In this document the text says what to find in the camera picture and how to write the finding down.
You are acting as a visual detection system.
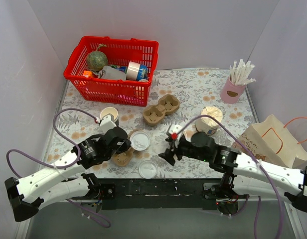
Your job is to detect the dark paper coffee cup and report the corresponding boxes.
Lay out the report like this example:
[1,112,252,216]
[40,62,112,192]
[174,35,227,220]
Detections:
[178,129,197,142]

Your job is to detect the white plastic coffee lid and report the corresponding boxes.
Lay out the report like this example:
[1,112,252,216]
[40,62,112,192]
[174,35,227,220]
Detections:
[139,160,158,179]

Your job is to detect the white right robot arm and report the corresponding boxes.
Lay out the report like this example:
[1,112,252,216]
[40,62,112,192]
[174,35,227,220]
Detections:
[159,132,307,213]

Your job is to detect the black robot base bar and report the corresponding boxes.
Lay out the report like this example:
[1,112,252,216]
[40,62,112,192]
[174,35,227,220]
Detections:
[71,178,246,215]

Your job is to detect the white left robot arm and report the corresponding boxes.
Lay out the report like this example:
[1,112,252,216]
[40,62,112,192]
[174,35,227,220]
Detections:
[4,126,131,222]

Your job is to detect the brown pulp cup carrier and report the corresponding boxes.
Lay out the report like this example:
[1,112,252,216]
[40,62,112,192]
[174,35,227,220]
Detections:
[111,147,136,167]
[143,94,180,126]

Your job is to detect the empty dark paper cup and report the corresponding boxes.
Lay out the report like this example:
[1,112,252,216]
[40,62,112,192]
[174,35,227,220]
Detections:
[100,107,119,126]

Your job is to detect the floral patterned table mat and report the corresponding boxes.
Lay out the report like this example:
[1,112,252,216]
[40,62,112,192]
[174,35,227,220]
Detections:
[45,69,255,178]

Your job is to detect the pink straw holder cup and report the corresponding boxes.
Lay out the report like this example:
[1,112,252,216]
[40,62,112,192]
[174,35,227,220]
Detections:
[220,76,246,104]

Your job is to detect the grey pouch package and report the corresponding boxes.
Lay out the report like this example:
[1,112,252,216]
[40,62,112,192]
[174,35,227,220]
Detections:
[99,65,126,81]

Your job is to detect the orange small carton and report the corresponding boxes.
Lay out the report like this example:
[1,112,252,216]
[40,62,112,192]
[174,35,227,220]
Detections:
[82,70,93,78]

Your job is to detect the blue white can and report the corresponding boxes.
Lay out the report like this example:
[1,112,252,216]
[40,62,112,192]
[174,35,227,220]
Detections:
[126,61,148,81]

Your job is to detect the green round melon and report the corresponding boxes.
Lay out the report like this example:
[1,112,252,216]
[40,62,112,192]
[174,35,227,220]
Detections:
[86,44,108,72]

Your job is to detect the white wrapped straws bundle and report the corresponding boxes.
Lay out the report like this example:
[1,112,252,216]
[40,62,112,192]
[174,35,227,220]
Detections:
[229,59,257,86]

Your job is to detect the red plastic shopping basket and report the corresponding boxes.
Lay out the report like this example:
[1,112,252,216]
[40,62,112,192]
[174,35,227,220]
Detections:
[63,36,159,107]

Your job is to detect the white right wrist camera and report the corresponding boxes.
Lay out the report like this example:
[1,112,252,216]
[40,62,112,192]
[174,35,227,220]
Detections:
[167,124,182,140]

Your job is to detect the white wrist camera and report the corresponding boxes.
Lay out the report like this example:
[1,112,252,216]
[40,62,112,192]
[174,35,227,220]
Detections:
[167,124,182,140]
[100,114,117,134]

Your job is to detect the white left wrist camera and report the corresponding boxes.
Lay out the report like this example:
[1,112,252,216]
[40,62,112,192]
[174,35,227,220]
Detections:
[100,114,117,134]

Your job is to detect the kraft paper bag orange handles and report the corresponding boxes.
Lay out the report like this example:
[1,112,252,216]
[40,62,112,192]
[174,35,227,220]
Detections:
[232,115,307,168]

